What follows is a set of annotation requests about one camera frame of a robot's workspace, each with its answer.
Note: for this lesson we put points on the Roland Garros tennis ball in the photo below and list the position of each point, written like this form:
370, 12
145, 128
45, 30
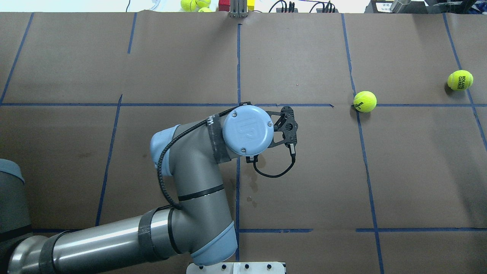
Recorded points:
460, 80

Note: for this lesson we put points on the Wilson tennis ball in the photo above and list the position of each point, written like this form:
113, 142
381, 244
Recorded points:
364, 101

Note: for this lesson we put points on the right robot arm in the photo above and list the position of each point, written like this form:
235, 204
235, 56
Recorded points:
99, 187

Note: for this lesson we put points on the spare tennis ball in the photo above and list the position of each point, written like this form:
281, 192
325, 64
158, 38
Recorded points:
188, 5
205, 10
203, 3

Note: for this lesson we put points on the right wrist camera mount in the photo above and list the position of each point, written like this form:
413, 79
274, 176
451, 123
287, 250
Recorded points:
287, 125

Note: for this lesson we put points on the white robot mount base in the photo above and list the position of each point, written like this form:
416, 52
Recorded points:
271, 267

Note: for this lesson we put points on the coloured toy blocks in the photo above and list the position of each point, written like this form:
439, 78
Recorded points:
224, 5

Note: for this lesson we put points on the aluminium frame post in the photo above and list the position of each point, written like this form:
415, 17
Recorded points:
238, 9

